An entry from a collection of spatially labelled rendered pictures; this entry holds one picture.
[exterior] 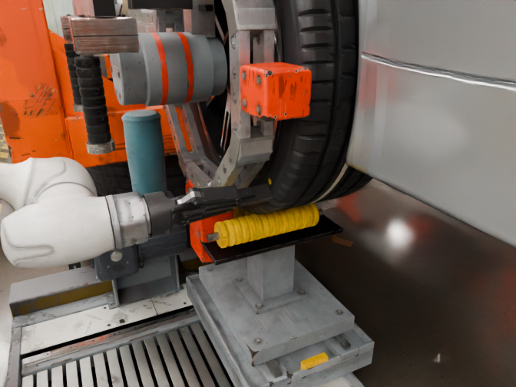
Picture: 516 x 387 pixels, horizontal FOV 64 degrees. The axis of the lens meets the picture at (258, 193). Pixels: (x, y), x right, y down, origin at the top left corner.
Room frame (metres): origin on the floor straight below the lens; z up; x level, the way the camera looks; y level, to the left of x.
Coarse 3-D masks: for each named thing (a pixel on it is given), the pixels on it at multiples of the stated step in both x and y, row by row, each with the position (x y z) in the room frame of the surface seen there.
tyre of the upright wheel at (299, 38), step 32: (288, 0) 0.68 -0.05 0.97; (320, 0) 0.66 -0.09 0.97; (352, 0) 0.70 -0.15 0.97; (288, 32) 0.68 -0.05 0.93; (320, 32) 0.65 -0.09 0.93; (352, 32) 0.67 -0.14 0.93; (320, 64) 0.64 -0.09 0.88; (352, 64) 0.66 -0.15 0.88; (320, 96) 0.64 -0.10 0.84; (352, 96) 0.67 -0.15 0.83; (288, 128) 0.67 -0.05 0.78; (320, 128) 0.65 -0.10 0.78; (288, 160) 0.67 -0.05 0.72; (320, 160) 0.68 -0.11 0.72; (288, 192) 0.69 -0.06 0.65; (320, 192) 0.75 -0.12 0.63; (352, 192) 0.83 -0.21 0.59
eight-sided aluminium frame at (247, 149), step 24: (240, 0) 0.66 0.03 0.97; (264, 0) 0.67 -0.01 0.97; (168, 24) 1.11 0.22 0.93; (240, 24) 0.65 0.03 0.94; (264, 24) 0.66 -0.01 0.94; (240, 48) 0.65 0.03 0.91; (264, 48) 0.66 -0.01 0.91; (168, 120) 1.08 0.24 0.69; (192, 120) 1.07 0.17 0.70; (240, 120) 0.64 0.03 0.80; (192, 144) 1.04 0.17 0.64; (240, 144) 0.64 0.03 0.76; (264, 144) 0.66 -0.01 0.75; (192, 168) 0.91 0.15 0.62; (216, 168) 0.91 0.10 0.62; (240, 168) 0.68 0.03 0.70
